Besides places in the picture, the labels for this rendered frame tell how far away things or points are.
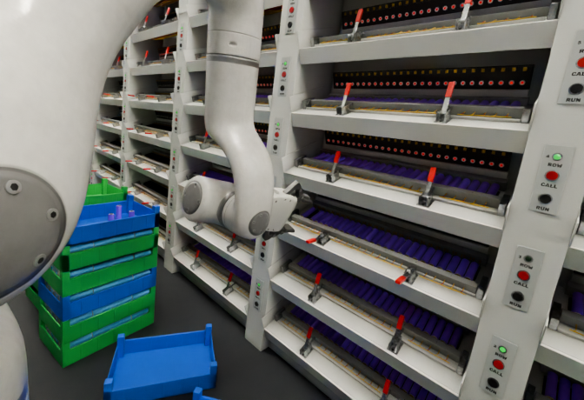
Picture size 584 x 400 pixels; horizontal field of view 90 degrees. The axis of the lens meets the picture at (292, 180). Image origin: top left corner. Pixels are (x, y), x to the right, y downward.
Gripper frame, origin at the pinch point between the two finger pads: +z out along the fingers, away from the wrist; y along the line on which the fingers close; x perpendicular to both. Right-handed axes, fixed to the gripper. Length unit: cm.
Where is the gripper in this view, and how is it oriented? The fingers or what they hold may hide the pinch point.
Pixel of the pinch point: (297, 213)
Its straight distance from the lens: 76.9
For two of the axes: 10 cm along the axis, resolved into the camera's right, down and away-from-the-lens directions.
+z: 6.2, 1.8, 7.7
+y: -4.9, 8.5, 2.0
